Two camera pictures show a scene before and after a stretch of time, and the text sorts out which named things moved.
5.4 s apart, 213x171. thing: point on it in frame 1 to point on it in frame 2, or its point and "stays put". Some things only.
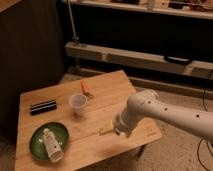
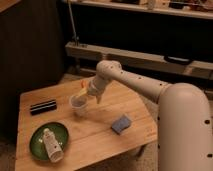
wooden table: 70,125 stays put
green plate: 37,142 stays put
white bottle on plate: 52,145 stays put
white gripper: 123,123 to 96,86
